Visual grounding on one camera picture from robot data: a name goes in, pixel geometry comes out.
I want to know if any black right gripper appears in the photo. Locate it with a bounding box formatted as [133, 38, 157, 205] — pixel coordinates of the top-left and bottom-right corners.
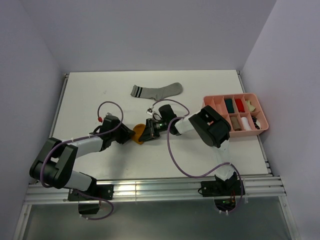
[139, 118, 169, 143]

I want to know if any mustard yellow striped sock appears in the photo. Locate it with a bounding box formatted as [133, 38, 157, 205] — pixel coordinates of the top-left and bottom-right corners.
[131, 123, 146, 145]

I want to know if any grey striped sock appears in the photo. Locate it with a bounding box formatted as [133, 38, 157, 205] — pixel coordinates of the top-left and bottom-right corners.
[130, 82, 184, 101]

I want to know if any dark green reindeer sock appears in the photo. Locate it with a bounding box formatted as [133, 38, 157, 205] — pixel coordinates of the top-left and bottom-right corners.
[224, 98, 235, 114]

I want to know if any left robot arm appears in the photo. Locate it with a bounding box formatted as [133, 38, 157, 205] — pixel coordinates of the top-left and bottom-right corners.
[29, 115, 135, 200]

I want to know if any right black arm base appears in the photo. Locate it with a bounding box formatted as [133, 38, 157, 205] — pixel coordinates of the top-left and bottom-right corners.
[197, 177, 246, 215]

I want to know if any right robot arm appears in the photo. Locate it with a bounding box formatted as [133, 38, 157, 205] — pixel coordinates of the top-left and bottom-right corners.
[138, 104, 239, 195]

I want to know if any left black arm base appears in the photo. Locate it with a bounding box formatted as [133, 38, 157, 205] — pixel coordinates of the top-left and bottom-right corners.
[67, 184, 115, 220]

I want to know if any brown rolled sock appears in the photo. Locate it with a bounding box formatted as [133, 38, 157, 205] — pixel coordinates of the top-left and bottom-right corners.
[230, 116, 242, 132]

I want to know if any red rolled sock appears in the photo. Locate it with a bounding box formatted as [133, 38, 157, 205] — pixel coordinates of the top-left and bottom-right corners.
[234, 98, 245, 113]

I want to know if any pink divided organizer tray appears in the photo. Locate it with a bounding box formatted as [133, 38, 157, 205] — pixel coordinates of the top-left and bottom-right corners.
[202, 93, 269, 138]

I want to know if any white rolled sock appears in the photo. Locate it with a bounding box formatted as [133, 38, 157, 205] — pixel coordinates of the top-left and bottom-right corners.
[241, 117, 252, 131]

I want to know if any beige rolled sock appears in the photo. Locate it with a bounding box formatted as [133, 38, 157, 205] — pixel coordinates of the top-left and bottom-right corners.
[245, 100, 258, 113]

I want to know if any black white striped sock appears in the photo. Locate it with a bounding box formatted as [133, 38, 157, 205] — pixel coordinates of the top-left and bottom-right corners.
[251, 116, 261, 130]

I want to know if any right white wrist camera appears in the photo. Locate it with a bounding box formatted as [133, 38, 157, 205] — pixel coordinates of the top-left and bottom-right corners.
[146, 107, 154, 116]

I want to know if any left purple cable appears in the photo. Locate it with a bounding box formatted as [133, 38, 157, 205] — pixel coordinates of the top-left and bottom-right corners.
[39, 100, 124, 221]

